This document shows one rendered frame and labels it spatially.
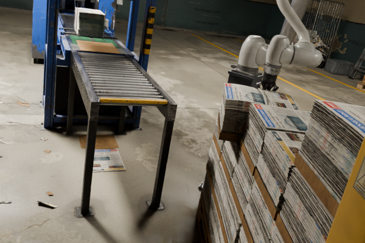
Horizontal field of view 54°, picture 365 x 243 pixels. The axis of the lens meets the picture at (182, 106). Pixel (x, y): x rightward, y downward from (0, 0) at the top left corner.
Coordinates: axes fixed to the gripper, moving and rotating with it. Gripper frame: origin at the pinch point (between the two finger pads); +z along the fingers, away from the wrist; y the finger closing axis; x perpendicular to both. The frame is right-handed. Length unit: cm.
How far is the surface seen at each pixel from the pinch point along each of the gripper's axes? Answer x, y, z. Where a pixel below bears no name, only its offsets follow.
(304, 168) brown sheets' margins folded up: -98, -17, -21
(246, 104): -28.9, -17.9, -11.1
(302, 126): -54, 0, -15
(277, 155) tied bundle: -79, -17, -14
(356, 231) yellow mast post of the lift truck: -149, -35, -43
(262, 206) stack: -79, -17, 9
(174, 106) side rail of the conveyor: 25, -47, 18
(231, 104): -27.7, -24.9, -9.4
